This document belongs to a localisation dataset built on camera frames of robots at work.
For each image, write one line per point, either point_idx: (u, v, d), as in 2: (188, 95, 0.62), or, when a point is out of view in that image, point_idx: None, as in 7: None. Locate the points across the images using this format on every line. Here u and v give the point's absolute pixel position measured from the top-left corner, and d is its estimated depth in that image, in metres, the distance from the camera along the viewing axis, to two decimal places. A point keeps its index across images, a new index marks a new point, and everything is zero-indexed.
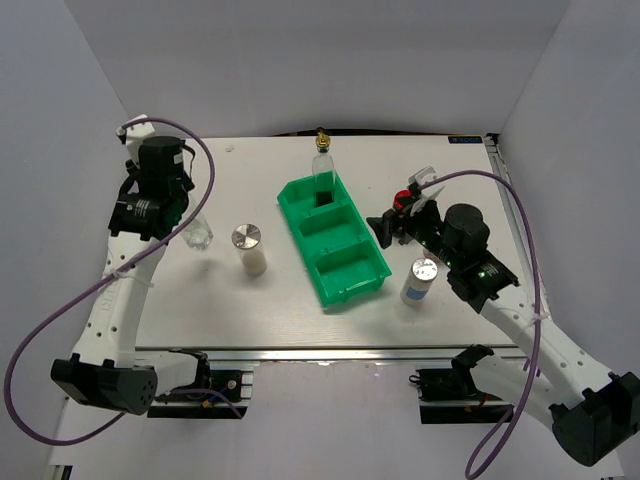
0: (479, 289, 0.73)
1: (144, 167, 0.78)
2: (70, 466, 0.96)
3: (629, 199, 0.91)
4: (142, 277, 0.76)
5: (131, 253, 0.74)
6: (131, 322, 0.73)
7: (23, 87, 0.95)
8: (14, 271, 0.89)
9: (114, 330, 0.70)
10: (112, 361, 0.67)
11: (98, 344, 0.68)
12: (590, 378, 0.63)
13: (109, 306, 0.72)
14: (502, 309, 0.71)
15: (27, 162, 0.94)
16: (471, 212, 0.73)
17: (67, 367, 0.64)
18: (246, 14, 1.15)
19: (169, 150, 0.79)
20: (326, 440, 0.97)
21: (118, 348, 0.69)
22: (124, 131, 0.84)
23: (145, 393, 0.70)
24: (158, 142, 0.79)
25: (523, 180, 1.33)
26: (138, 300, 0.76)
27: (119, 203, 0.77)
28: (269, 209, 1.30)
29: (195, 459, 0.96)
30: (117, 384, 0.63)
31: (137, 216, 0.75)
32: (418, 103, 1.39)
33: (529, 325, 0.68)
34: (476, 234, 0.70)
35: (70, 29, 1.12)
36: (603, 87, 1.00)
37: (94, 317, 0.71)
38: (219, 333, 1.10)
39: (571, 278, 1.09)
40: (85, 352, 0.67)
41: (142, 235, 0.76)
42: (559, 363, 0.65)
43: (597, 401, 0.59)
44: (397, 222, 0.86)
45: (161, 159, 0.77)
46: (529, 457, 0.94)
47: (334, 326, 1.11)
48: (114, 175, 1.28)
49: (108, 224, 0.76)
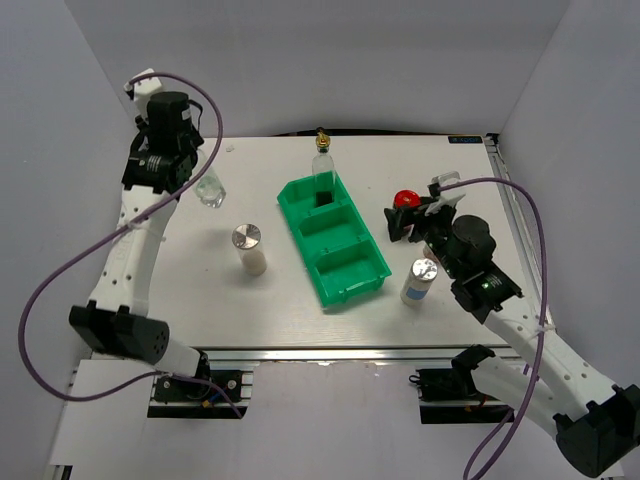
0: (482, 300, 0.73)
1: (154, 124, 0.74)
2: (70, 466, 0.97)
3: (629, 200, 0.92)
4: (155, 228, 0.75)
5: (144, 206, 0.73)
6: (144, 271, 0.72)
7: (23, 86, 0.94)
8: (15, 272, 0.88)
9: (129, 278, 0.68)
10: (129, 307, 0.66)
11: (114, 291, 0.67)
12: (594, 390, 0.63)
13: (123, 255, 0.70)
14: (506, 320, 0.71)
15: (27, 163, 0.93)
16: (479, 224, 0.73)
17: (83, 312, 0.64)
18: (246, 13, 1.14)
19: (177, 106, 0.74)
20: (326, 440, 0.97)
21: (133, 296, 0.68)
22: (132, 86, 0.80)
23: (158, 343, 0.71)
24: (165, 97, 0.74)
25: (523, 180, 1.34)
26: (152, 252, 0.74)
27: (131, 161, 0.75)
28: (269, 209, 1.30)
29: (196, 459, 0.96)
30: (134, 330, 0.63)
31: (149, 174, 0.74)
32: (418, 103, 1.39)
33: (531, 337, 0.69)
34: (483, 247, 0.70)
35: (69, 28, 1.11)
36: (604, 88, 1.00)
37: (109, 264, 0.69)
38: (219, 334, 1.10)
39: (571, 278, 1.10)
40: (102, 298, 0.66)
41: (155, 189, 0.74)
42: (563, 375, 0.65)
43: (601, 414, 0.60)
44: (412, 218, 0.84)
45: (169, 116, 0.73)
46: (528, 456, 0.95)
47: (334, 326, 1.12)
48: (114, 175, 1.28)
49: (122, 178, 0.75)
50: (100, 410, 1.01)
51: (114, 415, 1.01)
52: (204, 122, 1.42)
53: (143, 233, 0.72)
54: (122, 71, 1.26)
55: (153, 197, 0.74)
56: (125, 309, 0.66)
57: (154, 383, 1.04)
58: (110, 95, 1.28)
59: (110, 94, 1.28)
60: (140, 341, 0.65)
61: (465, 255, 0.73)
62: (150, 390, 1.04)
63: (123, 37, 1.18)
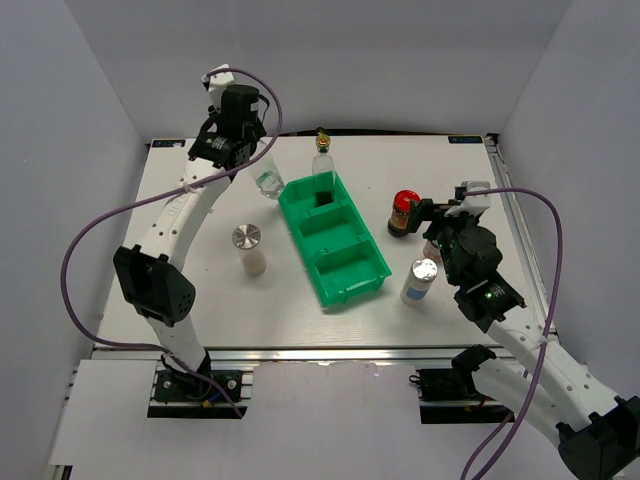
0: (485, 310, 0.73)
1: (225, 111, 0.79)
2: (70, 466, 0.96)
3: (629, 200, 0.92)
4: (207, 199, 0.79)
5: (203, 176, 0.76)
6: (190, 231, 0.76)
7: (21, 87, 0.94)
8: (13, 273, 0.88)
9: (174, 233, 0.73)
10: (168, 257, 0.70)
11: (158, 241, 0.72)
12: (596, 401, 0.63)
13: (175, 212, 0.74)
14: (510, 331, 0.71)
15: (25, 162, 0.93)
16: (486, 236, 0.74)
17: (125, 253, 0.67)
18: (246, 12, 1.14)
19: (249, 98, 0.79)
20: (327, 440, 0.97)
21: (174, 249, 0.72)
22: (208, 79, 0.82)
23: (183, 302, 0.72)
24: (240, 88, 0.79)
25: (523, 180, 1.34)
26: (199, 217, 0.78)
27: (200, 138, 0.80)
28: (269, 208, 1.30)
29: (196, 459, 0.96)
30: (167, 273, 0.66)
31: (213, 151, 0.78)
32: (418, 103, 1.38)
33: (533, 347, 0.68)
34: (489, 259, 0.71)
35: (68, 27, 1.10)
36: (604, 87, 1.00)
37: (159, 219, 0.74)
38: (219, 334, 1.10)
39: (570, 279, 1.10)
40: (147, 244, 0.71)
41: (215, 163, 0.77)
42: (565, 385, 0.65)
43: (604, 424, 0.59)
44: (431, 214, 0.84)
45: (240, 105, 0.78)
46: (525, 456, 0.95)
47: (334, 326, 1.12)
48: (113, 174, 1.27)
49: (188, 149, 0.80)
50: (100, 411, 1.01)
51: (114, 415, 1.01)
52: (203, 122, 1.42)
53: (196, 199, 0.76)
54: (122, 70, 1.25)
55: (212, 170, 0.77)
56: (164, 258, 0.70)
57: (154, 383, 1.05)
58: (109, 94, 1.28)
59: (109, 93, 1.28)
60: (170, 288, 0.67)
61: (470, 265, 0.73)
62: (150, 390, 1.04)
63: (122, 36, 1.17)
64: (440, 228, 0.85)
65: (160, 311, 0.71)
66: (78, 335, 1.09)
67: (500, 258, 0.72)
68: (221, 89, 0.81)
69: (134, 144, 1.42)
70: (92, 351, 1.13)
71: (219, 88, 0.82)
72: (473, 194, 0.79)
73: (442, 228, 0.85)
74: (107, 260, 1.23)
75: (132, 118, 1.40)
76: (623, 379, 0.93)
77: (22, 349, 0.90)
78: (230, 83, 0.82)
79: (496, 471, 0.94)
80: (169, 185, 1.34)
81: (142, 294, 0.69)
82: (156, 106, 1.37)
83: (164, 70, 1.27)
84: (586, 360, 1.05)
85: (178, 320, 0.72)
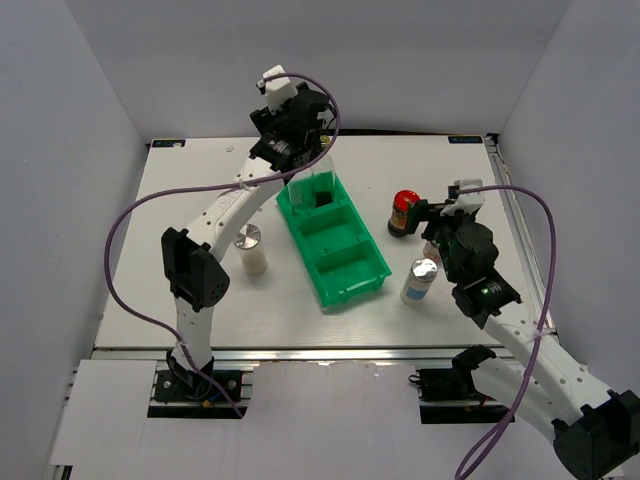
0: (482, 306, 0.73)
1: (292, 115, 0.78)
2: (70, 466, 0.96)
3: (629, 200, 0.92)
4: (260, 198, 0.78)
5: (259, 174, 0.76)
6: (237, 223, 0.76)
7: (23, 88, 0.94)
8: (14, 271, 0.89)
9: (220, 225, 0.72)
10: (210, 246, 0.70)
11: (204, 230, 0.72)
12: (589, 394, 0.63)
13: (226, 204, 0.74)
14: (504, 326, 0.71)
15: (27, 165, 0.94)
16: (482, 233, 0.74)
17: (175, 236, 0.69)
18: (246, 13, 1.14)
19: (317, 107, 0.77)
20: (327, 442, 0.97)
21: (217, 241, 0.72)
22: (264, 83, 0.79)
23: (216, 289, 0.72)
24: (310, 96, 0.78)
25: (523, 179, 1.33)
26: (248, 213, 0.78)
27: (263, 138, 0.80)
28: (269, 209, 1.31)
29: (194, 459, 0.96)
30: (206, 263, 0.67)
31: (273, 155, 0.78)
32: (417, 103, 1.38)
33: (528, 341, 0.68)
34: (485, 254, 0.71)
35: (70, 28, 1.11)
36: (603, 88, 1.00)
37: (210, 208, 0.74)
38: (221, 334, 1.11)
39: (570, 279, 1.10)
40: (193, 231, 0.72)
41: (272, 164, 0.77)
42: (558, 379, 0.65)
43: (595, 418, 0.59)
44: (426, 215, 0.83)
45: (308, 112, 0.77)
46: (524, 456, 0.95)
47: (335, 326, 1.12)
48: (112, 175, 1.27)
49: (250, 147, 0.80)
50: (99, 411, 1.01)
51: (113, 416, 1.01)
52: (204, 122, 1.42)
53: (248, 196, 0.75)
54: (121, 70, 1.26)
55: (268, 170, 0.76)
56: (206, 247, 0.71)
57: (154, 383, 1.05)
58: (109, 94, 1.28)
59: (109, 93, 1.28)
60: (206, 275, 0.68)
61: (467, 261, 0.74)
62: (150, 390, 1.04)
63: (122, 36, 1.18)
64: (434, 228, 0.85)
65: (193, 294, 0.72)
66: (78, 335, 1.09)
67: (496, 254, 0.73)
68: (277, 95, 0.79)
69: (134, 145, 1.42)
70: (91, 351, 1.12)
71: (274, 92, 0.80)
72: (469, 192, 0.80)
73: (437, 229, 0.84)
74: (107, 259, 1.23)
75: (132, 118, 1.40)
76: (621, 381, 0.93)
77: (22, 349, 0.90)
78: (286, 88, 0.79)
79: (497, 472, 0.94)
80: (170, 185, 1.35)
81: (180, 273, 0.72)
82: (156, 107, 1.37)
83: (164, 70, 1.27)
84: (586, 360, 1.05)
85: (208, 304, 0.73)
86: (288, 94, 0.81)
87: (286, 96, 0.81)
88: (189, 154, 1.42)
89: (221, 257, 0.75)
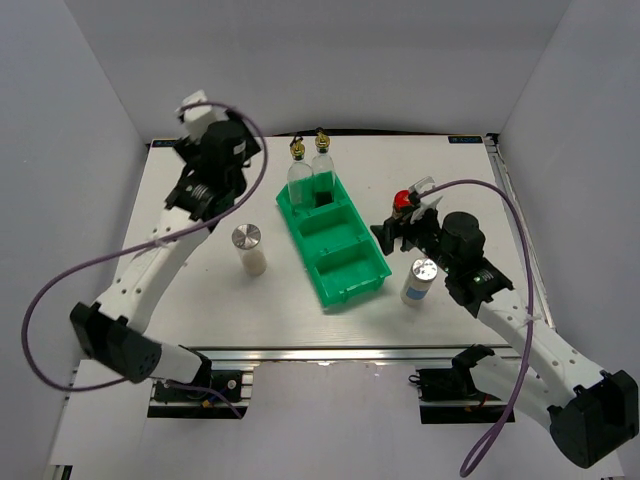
0: (475, 294, 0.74)
1: (205, 155, 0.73)
2: (70, 466, 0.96)
3: (629, 199, 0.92)
4: (181, 252, 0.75)
5: (177, 227, 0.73)
6: (158, 285, 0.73)
7: (23, 88, 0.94)
8: (14, 270, 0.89)
9: (138, 292, 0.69)
10: (127, 319, 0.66)
11: (119, 299, 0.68)
12: (582, 374, 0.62)
13: (142, 266, 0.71)
14: (497, 312, 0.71)
15: (28, 165, 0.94)
16: (467, 220, 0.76)
17: (86, 312, 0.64)
18: (246, 13, 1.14)
19: (231, 141, 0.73)
20: (326, 442, 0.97)
21: (136, 309, 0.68)
22: (182, 112, 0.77)
23: (144, 364, 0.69)
24: (222, 131, 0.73)
25: (523, 179, 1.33)
26: (171, 270, 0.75)
27: (181, 184, 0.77)
28: (269, 210, 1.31)
29: (193, 459, 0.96)
30: (125, 344, 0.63)
31: (191, 202, 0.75)
32: (417, 103, 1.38)
33: (521, 326, 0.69)
34: (473, 241, 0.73)
35: (70, 28, 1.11)
36: (603, 87, 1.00)
37: (125, 273, 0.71)
38: (220, 334, 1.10)
39: (571, 279, 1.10)
40: (106, 302, 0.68)
41: (192, 214, 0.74)
42: (551, 361, 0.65)
43: (588, 397, 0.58)
44: (398, 228, 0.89)
45: (222, 150, 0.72)
46: (524, 456, 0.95)
47: (334, 326, 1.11)
48: (112, 174, 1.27)
49: (165, 197, 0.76)
50: (99, 410, 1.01)
51: (113, 415, 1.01)
52: None
53: (168, 253, 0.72)
54: (122, 71, 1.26)
55: (188, 221, 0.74)
56: (123, 320, 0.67)
57: (154, 383, 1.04)
58: (109, 95, 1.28)
59: (110, 94, 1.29)
60: (126, 356, 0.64)
61: (456, 249, 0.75)
62: (150, 390, 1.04)
63: (122, 36, 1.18)
64: (413, 235, 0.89)
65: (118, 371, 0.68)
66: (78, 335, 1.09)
67: (483, 240, 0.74)
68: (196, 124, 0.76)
69: (134, 145, 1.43)
70: None
71: (194, 123, 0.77)
72: (428, 193, 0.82)
73: (419, 233, 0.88)
74: (107, 259, 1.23)
75: (132, 119, 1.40)
76: None
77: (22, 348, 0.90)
78: (206, 117, 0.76)
79: (498, 472, 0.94)
80: (170, 185, 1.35)
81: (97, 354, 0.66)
82: (157, 107, 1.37)
83: (164, 70, 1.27)
84: None
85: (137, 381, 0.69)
86: (208, 123, 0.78)
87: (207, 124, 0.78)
88: None
89: (145, 325, 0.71)
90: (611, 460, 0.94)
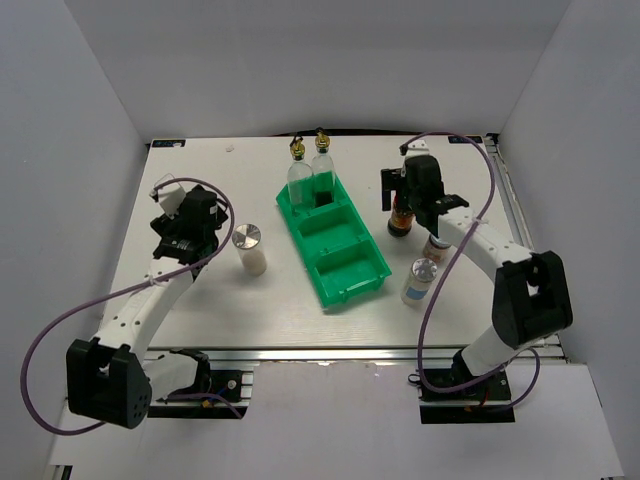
0: (434, 212, 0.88)
1: (185, 216, 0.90)
2: (70, 465, 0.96)
3: (629, 199, 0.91)
4: (171, 294, 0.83)
5: (168, 270, 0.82)
6: (152, 323, 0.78)
7: (23, 88, 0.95)
8: (14, 270, 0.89)
9: (137, 323, 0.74)
10: (130, 346, 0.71)
11: (118, 331, 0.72)
12: (513, 254, 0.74)
13: (137, 304, 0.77)
14: (449, 221, 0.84)
15: (28, 165, 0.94)
16: (428, 157, 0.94)
17: (86, 346, 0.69)
18: (246, 13, 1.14)
19: (207, 203, 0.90)
20: (326, 443, 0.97)
21: (136, 340, 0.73)
22: (156, 192, 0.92)
23: (138, 405, 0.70)
24: (199, 196, 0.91)
25: (523, 179, 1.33)
26: (162, 309, 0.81)
27: (165, 241, 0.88)
28: (269, 210, 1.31)
29: (193, 458, 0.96)
30: (128, 367, 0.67)
31: (177, 253, 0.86)
32: (417, 103, 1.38)
33: (466, 226, 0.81)
34: (426, 166, 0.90)
35: (69, 28, 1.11)
36: (603, 86, 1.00)
37: (121, 310, 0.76)
38: (220, 334, 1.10)
39: (571, 278, 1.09)
40: (105, 336, 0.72)
41: (180, 259, 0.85)
42: (488, 248, 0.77)
43: (514, 269, 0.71)
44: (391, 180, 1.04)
45: (199, 209, 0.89)
46: (524, 455, 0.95)
47: (334, 326, 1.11)
48: (112, 174, 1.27)
49: (153, 250, 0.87)
50: None
51: None
52: (204, 123, 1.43)
53: (162, 290, 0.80)
54: (122, 70, 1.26)
55: (176, 264, 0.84)
56: (125, 348, 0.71)
57: None
58: (109, 95, 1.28)
59: (110, 94, 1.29)
60: (128, 383, 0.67)
61: (415, 178, 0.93)
62: None
63: (122, 36, 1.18)
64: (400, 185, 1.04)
65: (113, 415, 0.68)
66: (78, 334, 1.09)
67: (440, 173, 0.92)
68: (172, 197, 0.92)
69: (134, 145, 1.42)
70: None
71: (167, 198, 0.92)
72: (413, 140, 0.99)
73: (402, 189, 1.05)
74: (108, 258, 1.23)
75: (133, 118, 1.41)
76: (624, 380, 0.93)
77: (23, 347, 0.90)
78: (177, 193, 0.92)
79: (497, 471, 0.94)
80: None
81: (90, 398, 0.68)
82: (156, 107, 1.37)
83: (164, 70, 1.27)
84: (586, 360, 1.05)
85: (132, 424, 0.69)
86: (179, 198, 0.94)
87: (178, 199, 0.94)
88: (189, 154, 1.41)
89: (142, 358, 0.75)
90: (611, 460, 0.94)
